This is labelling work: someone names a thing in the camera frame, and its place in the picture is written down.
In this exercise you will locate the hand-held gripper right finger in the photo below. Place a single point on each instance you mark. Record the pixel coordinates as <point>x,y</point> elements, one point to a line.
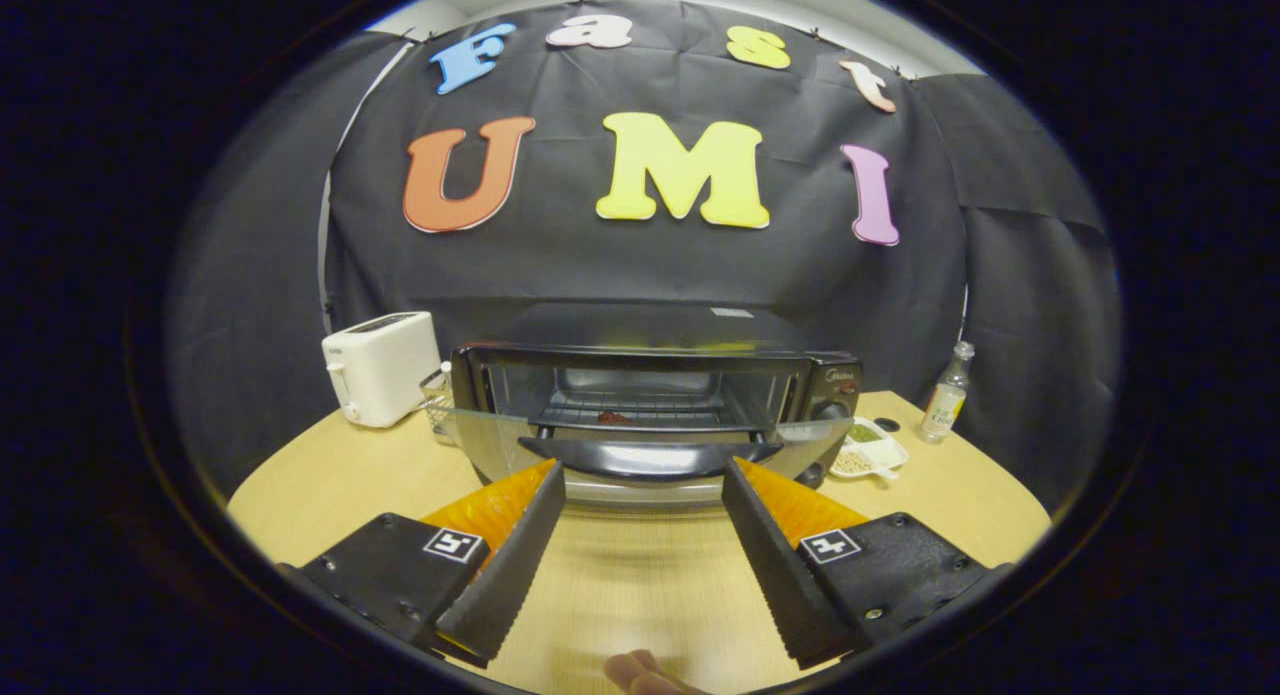
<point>780,575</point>

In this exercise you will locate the white bread toaster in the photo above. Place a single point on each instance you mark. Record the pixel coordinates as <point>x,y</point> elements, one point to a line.
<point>380,370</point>

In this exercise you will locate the brown meat piece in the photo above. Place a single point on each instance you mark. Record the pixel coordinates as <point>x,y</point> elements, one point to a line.
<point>612,417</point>

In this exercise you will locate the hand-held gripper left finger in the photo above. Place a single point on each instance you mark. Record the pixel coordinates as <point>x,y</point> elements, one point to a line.
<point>510,580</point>

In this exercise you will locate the white divided condiment dish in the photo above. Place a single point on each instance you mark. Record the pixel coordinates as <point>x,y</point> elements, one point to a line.
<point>880,453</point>

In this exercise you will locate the clear glass bottle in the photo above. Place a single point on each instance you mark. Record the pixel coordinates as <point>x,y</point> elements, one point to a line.
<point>945,405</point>

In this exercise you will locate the black toaster oven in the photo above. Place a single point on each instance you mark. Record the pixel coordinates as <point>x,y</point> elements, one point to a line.
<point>640,460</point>

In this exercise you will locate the small black round cap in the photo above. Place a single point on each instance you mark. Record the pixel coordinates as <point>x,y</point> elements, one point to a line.
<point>887,425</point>

